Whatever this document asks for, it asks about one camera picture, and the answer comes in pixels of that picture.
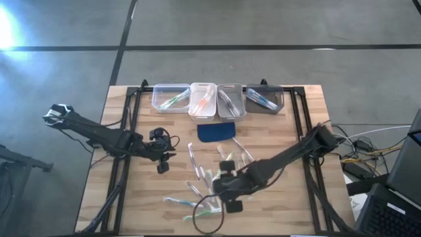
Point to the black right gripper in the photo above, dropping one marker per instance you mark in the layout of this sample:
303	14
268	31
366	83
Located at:
230	186

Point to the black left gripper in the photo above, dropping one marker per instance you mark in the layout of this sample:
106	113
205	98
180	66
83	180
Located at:
158	149

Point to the green toothbrush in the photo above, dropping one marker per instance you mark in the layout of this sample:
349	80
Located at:
204	214
179	97
171	101
230	156
166	104
217	174

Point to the orange toothbrush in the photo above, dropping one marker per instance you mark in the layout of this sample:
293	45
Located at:
202	105
222	152
207	97

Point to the blue toothbrush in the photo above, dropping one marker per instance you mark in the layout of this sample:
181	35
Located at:
184	201
263	100
258	95

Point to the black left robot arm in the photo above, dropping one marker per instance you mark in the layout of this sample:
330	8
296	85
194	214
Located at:
98	135

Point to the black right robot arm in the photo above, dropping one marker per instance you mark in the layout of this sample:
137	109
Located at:
289	154

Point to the white plastic bin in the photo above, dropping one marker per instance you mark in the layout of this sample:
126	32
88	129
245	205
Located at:
194	115

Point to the blue cloth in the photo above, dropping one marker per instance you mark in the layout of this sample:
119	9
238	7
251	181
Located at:
215	131

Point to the clear plastic bin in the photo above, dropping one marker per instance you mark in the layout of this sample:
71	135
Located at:
158	90

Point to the grey plastic bin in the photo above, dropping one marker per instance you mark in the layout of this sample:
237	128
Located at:
241	112

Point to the dark smoked plastic bin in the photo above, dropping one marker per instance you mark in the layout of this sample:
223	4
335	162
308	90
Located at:
279	110

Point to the black power brick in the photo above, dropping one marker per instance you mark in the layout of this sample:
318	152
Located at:
356	170

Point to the white paper sheet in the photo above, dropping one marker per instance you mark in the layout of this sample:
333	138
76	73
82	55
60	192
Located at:
356	204

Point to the black power adapter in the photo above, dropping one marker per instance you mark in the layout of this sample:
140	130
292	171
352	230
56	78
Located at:
363	145

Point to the black laptop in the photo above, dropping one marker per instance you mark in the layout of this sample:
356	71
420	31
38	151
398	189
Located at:
388	214

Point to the black metal stand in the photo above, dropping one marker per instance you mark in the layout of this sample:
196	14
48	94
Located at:
13	184

